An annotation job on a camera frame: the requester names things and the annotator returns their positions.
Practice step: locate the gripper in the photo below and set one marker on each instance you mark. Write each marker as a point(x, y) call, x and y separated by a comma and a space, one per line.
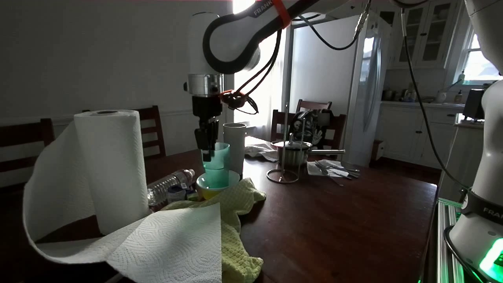
point(206, 105)

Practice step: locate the teal plastic cup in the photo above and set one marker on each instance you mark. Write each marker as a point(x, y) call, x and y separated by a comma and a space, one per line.
point(220, 165)

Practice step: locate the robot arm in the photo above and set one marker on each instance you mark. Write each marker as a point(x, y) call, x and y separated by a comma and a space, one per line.
point(228, 43)

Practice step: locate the tall white mug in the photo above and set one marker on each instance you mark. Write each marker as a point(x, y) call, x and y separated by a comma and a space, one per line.
point(236, 145)

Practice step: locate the crumpled white cloth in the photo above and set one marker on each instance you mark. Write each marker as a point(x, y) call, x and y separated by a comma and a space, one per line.
point(259, 151)

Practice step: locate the yellow bowl with teal inside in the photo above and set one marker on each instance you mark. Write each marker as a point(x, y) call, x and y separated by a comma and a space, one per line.
point(208, 192)

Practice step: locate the clear plastic water bottle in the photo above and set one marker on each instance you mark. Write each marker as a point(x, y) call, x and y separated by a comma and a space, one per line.
point(167, 188)

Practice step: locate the steel pot with lid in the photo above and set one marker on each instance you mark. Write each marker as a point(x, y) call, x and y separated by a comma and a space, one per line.
point(292, 153)

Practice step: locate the bright window with curtain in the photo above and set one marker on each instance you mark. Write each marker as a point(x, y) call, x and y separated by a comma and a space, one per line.
point(271, 78)

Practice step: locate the black bag with skull print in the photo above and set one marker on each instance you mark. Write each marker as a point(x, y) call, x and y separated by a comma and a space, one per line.
point(306, 125)

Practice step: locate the white paper towel roll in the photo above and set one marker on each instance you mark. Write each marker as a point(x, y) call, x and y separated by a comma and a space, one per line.
point(110, 169)

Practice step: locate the yellow-green dish cloth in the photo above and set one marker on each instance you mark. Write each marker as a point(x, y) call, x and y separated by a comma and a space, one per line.
point(235, 243)

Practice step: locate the white paper napkin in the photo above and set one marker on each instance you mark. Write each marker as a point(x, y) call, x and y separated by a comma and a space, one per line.
point(314, 169)

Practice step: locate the steel fork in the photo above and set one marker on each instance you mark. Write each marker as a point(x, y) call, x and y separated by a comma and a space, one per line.
point(329, 175)

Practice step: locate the white refrigerator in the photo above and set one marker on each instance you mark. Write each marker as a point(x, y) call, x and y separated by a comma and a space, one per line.
point(326, 78)

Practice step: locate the steel knife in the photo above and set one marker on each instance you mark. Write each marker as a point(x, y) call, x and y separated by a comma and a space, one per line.
point(342, 169)

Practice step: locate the white kitchen base cabinets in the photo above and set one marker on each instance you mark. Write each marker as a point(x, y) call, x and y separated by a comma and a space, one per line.
point(408, 129)

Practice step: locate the kitchen tap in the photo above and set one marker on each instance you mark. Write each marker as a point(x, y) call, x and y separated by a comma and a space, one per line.
point(452, 84)

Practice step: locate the soap bottle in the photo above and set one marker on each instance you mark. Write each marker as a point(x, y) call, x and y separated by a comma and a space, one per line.
point(458, 97)

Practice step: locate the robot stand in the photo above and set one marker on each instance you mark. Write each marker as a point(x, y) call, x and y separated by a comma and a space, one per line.
point(446, 236)

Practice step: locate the black box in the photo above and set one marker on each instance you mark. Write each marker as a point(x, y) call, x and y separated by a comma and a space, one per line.
point(473, 104)

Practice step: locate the kitchen window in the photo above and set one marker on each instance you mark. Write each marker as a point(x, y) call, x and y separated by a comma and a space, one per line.
point(481, 65)

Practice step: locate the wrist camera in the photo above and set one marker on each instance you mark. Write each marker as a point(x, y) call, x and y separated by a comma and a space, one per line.
point(235, 101)

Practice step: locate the white glass-door wall cabinet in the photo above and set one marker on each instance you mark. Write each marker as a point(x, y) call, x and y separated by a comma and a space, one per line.
point(428, 35)

